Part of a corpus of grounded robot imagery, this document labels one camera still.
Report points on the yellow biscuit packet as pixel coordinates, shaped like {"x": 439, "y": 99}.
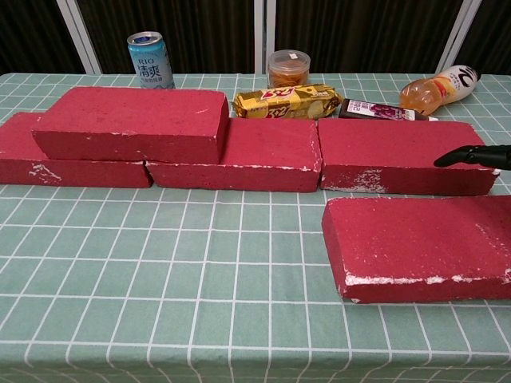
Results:
{"x": 287, "y": 101}

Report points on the clear plastic snack jar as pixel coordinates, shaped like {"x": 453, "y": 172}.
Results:
{"x": 288, "y": 69}

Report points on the dark purple grape drink bottle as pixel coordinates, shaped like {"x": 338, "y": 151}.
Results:
{"x": 379, "y": 111}

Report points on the dark ribbed partition panel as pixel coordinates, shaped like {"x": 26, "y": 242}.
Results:
{"x": 28, "y": 36}
{"x": 359, "y": 32}
{"x": 497, "y": 36}
{"x": 207, "y": 28}

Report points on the green checkered tablecloth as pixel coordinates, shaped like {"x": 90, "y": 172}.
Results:
{"x": 199, "y": 279}

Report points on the white partition frame post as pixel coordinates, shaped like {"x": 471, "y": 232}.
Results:
{"x": 80, "y": 36}
{"x": 265, "y": 36}
{"x": 459, "y": 36}

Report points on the orange juice bottle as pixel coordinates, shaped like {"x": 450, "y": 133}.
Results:
{"x": 443, "y": 89}

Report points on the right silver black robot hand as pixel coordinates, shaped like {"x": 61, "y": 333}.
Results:
{"x": 487, "y": 156}

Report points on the light blue drink can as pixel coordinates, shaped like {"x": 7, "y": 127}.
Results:
{"x": 151, "y": 64}

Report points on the red brick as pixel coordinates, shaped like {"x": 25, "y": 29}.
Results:
{"x": 379, "y": 147}
{"x": 271, "y": 151}
{"x": 16, "y": 159}
{"x": 127, "y": 119}
{"x": 419, "y": 247}

